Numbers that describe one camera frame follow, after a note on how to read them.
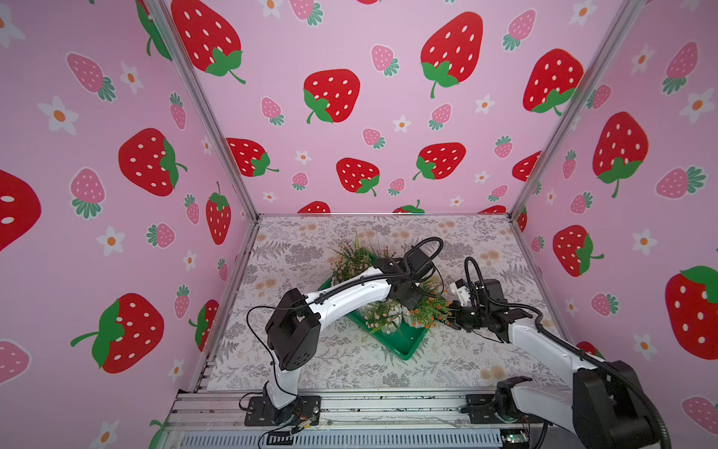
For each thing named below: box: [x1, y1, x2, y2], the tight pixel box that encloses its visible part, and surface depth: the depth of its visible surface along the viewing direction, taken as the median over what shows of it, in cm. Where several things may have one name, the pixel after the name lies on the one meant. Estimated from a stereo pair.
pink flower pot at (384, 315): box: [363, 298, 403, 334], surface depth 80 cm
